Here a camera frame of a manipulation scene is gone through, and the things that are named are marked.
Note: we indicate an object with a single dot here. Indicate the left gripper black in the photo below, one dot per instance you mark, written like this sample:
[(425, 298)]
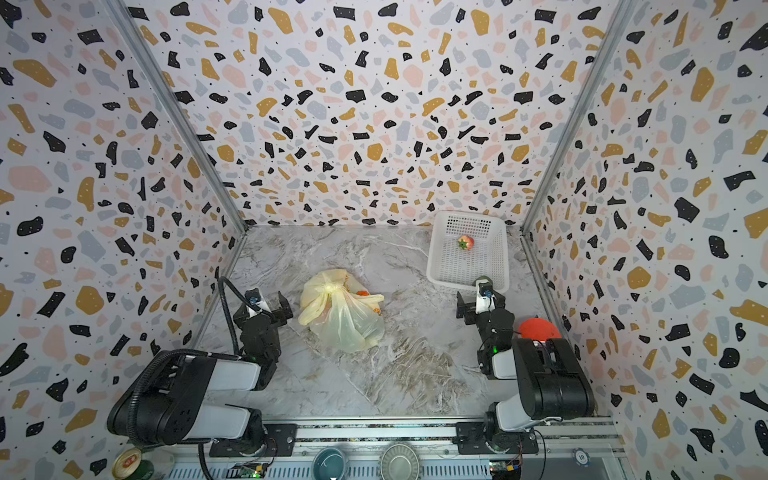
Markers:
[(264, 312)]

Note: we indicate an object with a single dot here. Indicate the yellow translucent plastic bag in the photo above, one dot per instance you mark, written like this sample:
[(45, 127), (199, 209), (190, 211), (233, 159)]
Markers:
[(341, 312)]

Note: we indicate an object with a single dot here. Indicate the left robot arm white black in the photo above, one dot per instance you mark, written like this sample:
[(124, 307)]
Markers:
[(166, 405)]

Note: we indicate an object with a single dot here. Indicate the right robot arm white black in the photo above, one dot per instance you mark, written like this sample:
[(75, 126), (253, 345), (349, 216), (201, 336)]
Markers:
[(551, 385)]

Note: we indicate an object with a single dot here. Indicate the green fruit in basket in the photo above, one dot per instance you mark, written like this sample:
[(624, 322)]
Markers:
[(484, 281)]

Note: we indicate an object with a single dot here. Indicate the white plastic mesh basket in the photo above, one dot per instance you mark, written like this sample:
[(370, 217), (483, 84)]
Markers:
[(455, 269)]

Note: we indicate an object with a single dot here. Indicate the small red strawberry toy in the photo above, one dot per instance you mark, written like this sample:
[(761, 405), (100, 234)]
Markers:
[(465, 242)]

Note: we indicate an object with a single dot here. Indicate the teal bowl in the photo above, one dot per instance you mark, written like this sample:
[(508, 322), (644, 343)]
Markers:
[(329, 464)]

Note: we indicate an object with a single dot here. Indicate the small round white token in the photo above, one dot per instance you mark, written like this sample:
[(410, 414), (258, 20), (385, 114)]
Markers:
[(581, 457)]

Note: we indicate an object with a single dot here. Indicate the grey ribbed plate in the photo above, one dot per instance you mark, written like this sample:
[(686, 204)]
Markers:
[(400, 462)]

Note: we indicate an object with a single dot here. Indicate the tin can with label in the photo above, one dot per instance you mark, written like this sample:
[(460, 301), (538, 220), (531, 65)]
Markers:
[(131, 465)]

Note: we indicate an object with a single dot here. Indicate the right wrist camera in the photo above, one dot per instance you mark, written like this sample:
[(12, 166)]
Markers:
[(485, 299)]

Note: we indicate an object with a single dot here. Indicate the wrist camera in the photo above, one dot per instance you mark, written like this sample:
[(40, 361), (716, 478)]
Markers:
[(254, 301), (485, 299)]

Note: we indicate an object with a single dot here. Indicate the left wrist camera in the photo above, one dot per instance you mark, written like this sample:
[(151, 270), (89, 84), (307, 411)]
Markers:
[(254, 301)]

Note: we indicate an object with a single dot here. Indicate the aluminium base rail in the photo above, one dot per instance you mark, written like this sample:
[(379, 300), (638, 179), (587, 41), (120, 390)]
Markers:
[(452, 447)]

